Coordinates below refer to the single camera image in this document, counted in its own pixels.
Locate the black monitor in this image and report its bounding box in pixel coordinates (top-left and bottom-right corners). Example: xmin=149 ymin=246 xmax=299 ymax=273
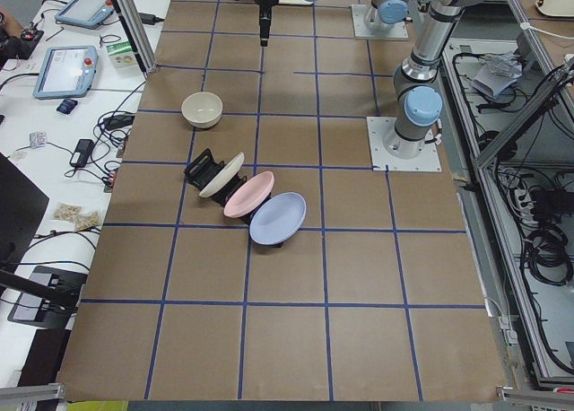
xmin=0 ymin=154 xmax=49 ymax=273

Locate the black dish rack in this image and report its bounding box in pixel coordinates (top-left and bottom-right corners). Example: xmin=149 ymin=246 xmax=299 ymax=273
xmin=184 ymin=148 xmax=272 ymax=226

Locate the beige plate in rack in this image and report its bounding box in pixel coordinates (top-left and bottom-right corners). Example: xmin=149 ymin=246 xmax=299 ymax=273
xmin=199 ymin=152 xmax=245 ymax=198

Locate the black power adapter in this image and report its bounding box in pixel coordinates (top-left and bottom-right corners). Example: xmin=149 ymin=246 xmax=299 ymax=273
xmin=69 ymin=138 xmax=95 ymax=169

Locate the far teach pendant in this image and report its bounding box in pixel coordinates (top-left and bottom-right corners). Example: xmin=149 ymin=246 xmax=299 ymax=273
xmin=55 ymin=0 xmax=114 ymax=29

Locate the near teach pendant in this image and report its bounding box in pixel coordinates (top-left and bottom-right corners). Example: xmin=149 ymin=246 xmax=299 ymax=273
xmin=33 ymin=45 xmax=99 ymax=100

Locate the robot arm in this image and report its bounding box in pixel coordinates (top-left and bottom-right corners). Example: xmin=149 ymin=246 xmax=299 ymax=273
xmin=363 ymin=0 xmax=408 ymax=39
xmin=305 ymin=0 xmax=484 ymax=160

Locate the pink plate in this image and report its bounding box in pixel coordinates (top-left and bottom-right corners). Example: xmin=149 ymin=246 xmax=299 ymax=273
xmin=223 ymin=171 xmax=274 ymax=218

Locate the green white box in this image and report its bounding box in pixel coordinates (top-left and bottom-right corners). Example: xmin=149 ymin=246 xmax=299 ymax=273
xmin=106 ymin=41 xmax=137 ymax=69

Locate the beige bowl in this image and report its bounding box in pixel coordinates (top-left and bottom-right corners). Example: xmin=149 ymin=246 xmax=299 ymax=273
xmin=181 ymin=92 xmax=222 ymax=128

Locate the teach pendant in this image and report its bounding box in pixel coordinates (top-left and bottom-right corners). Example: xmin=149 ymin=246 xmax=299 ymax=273
xmin=33 ymin=45 xmax=99 ymax=100
xmin=55 ymin=0 xmax=114 ymax=29

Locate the aluminium frame post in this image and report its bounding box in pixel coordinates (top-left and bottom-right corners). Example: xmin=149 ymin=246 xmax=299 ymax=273
xmin=111 ymin=0 xmax=157 ymax=74

